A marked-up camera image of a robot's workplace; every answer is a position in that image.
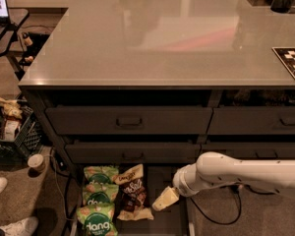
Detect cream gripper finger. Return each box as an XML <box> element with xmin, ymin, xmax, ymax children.
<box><xmin>152</xmin><ymin>195</ymin><xmax>171</xmax><ymax>211</ymax></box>

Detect brown chip bag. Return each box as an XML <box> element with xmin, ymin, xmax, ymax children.
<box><xmin>115</xmin><ymin>164</ymin><xmax>153</xmax><ymax>221</ymax></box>

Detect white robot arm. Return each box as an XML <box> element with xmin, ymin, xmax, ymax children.
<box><xmin>152</xmin><ymin>151</ymin><xmax>295</xmax><ymax>211</ymax></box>

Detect open bottom left drawer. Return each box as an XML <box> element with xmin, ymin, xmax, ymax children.
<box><xmin>69</xmin><ymin>163</ymin><xmax>197</xmax><ymax>236</ymax></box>

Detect green chip bag top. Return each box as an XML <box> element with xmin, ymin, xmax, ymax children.
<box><xmin>84</xmin><ymin>166</ymin><xmax>119</xmax><ymax>184</ymax></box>

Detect green chip bag middle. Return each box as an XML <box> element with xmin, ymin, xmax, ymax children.
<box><xmin>83</xmin><ymin>183</ymin><xmax>119</xmax><ymax>206</ymax></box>

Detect green dang chip bag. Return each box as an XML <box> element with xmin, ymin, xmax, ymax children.
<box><xmin>77</xmin><ymin>203</ymin><xmax>118</xmax><ymax>236</ymax></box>

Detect top left drawer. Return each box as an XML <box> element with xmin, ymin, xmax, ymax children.
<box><xmin>45</xmin><ymin>106</ymin><xmax>212</xmax><ymax>135</ymax></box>

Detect middle right drawer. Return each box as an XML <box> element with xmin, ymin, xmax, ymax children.
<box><xmin>202</xmin><ymin>143</ymin><xmax>295</xmax><ymax>159</ymax></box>

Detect top right drawer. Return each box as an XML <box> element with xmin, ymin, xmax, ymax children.
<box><xmin>208</xmin><ymin>106</ymin><xmax>295</xmax><ymax>135</ymax></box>

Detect middle left drawer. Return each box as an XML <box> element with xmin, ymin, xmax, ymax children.
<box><xmin>66</xmin><ymin>143</ymin><xmax>200</xmax><ymax>164</ymax></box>

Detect paper cup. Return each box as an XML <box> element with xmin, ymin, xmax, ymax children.
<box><xmin>28</xmin><ymin>154</ymin><xmax>45</xmax><ymax>172</ymax></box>

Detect white shoe lower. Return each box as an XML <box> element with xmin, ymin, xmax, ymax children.
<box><xmin>0</xmin><ymin>216</ymin><xmax>38</xmax><ymax>236</ymax></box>

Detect black plastic crate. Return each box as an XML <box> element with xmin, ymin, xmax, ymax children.
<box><xmin>0</xmin><ymin>100</ymin><xmax>42</xmax><ymax>161</ymax></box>

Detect snack bags in crate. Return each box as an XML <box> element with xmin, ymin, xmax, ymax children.
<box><xmin>0</xmin><ymin>97</ymin><xmax>23</xmax><ymax>141</ymax></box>

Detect black white fiducial marker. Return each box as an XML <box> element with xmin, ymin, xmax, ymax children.
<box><xmin>272</xmin><ymin>47</ymin><xmax>295</xmax><ymax>80</ymax></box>

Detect black side desk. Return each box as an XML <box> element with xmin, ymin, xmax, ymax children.
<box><xmin>0</xmin><ymin>8</ymin><xmax>30</xmax><ymax>80</ymax></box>

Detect dark cabinet frame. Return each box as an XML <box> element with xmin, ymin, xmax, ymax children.
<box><xmin>23</xmin><ymin>87</ymin><xmax>295</xmax><ymax>176</ymax></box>

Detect black power cable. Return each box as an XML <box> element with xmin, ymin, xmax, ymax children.
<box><xmin>189</xmin><ymin>184</ymin><xmax>276</xmax><ymax>226</ymax></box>

